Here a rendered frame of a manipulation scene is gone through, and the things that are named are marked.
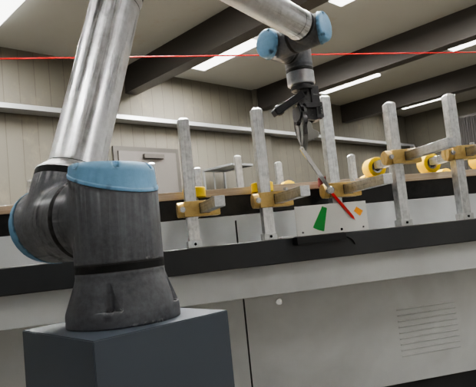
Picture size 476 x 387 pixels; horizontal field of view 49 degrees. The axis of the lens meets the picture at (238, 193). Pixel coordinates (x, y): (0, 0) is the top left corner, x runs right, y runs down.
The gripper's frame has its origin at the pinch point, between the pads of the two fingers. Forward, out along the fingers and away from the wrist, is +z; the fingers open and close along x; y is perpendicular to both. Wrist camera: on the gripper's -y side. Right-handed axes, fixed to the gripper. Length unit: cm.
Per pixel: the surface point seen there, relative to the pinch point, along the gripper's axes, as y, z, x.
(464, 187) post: 63, 18, 6
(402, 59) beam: 357, -193, 480
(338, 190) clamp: 12.8, 15.0, 5.4
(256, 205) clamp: -16.4, 17.1, 5.8
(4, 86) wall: -175, -186, 513
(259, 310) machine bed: -14, 54, 28
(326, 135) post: 11.6, -4.4, 6.2
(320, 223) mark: 5.0, 25.2, 5.3
